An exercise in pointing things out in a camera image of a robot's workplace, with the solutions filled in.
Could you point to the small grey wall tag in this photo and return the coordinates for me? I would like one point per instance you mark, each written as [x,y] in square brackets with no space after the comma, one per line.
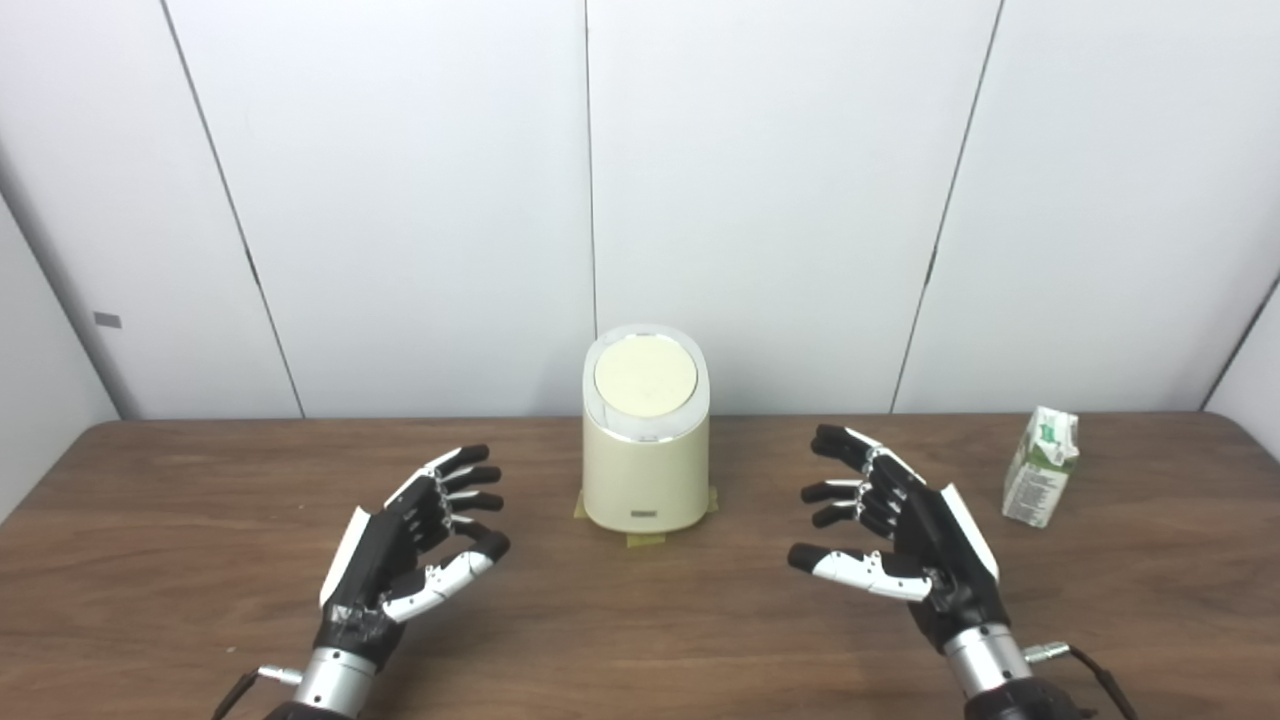
[107,320]

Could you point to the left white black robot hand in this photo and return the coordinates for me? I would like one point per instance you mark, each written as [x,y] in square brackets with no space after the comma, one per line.
[370,570]

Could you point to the green white milk carton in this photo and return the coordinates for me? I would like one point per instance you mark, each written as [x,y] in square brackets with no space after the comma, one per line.
[1040,480]

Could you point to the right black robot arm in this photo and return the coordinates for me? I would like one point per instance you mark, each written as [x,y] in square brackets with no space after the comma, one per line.
[990,665]

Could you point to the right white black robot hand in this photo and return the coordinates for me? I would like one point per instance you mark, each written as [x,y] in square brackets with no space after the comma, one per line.
[940,560]

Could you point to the cream-colored round bin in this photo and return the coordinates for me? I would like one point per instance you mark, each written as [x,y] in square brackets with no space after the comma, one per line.
[645,480]

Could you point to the cream round bin lid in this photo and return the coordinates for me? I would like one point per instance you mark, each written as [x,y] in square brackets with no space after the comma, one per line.
[645,378]

